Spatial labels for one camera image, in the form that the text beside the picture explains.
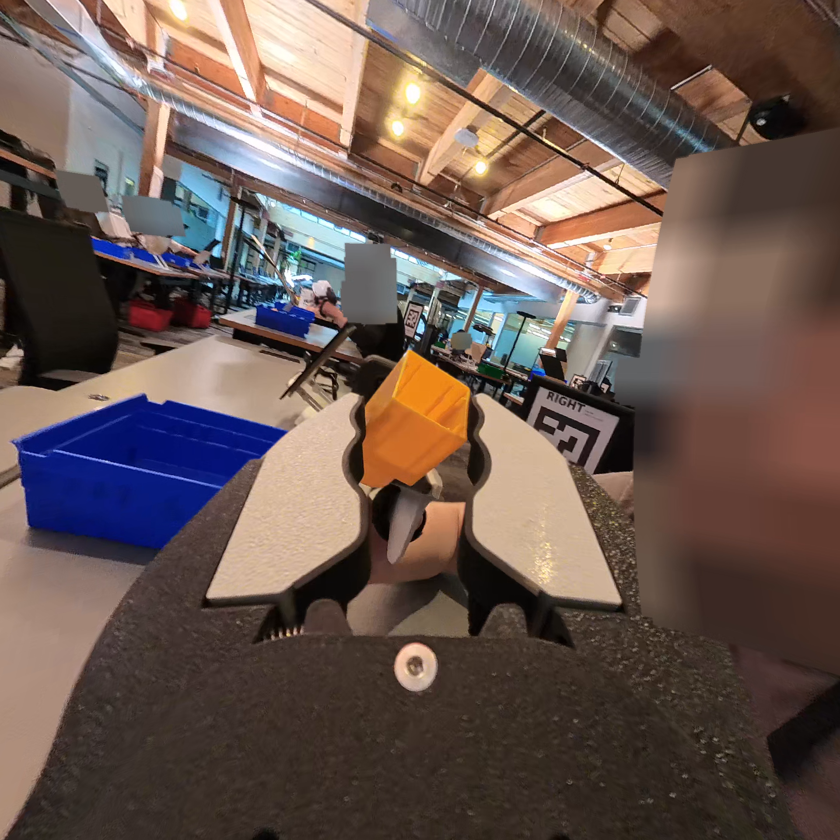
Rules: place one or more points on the black dome camera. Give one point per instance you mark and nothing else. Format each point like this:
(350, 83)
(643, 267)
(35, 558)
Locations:
(771, 118)

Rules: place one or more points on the silver ventilation duct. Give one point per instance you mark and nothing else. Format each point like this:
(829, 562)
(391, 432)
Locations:
(558, 59)

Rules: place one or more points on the person's right hand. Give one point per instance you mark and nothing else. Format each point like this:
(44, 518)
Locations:
(439, 538)

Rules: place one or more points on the blue plastic bin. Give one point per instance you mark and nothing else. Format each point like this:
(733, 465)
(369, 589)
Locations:
(131, 472)
(283, 320)

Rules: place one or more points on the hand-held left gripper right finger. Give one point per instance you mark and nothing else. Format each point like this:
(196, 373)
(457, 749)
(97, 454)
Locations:
(538, 525)

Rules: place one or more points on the black slanted stand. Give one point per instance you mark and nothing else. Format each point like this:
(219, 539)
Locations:
(318, 364)

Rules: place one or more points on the round ceiling lamp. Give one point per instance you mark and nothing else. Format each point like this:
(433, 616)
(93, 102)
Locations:
(397, 127)
(177, 8)
(481, 166)
(412, 92)

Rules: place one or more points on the background desk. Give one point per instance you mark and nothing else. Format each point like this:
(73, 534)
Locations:
(485, 384)
(289, 341)
(144, 262)

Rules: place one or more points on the red bag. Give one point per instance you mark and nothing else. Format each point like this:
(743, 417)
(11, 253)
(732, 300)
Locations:
(149, 316)
(191, 315)

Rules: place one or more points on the black office chair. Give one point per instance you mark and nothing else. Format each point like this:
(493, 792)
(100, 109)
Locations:
(59, 295)

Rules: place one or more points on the framed tag sign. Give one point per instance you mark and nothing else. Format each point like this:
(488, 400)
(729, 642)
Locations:
(571, 426)

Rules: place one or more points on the green bin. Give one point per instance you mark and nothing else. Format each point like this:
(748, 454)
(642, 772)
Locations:
(492, 369)

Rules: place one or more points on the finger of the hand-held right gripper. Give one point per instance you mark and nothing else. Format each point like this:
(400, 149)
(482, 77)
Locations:
(433, 484)

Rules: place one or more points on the orange mega block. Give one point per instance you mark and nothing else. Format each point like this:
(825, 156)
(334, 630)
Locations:
(413, 426)

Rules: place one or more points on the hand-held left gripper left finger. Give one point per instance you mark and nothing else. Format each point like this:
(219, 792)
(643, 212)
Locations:
(289, 525)

